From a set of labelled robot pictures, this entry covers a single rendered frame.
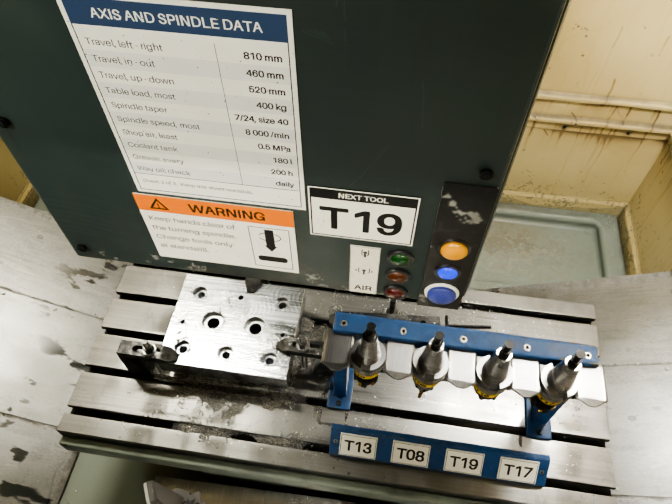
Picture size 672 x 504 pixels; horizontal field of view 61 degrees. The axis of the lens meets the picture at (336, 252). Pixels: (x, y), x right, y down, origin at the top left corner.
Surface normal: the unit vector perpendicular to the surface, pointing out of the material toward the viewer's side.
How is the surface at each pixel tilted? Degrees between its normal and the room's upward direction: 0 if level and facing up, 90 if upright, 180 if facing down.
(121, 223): 90
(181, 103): 90
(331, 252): 90
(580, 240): 0
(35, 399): 24
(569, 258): 0
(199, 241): 90
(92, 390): 0
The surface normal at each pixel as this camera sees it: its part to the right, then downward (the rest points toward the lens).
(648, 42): -0.14, 0.81
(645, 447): -0.40, -0.58
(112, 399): 0.00, -0.57
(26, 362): 0.40, -0.47
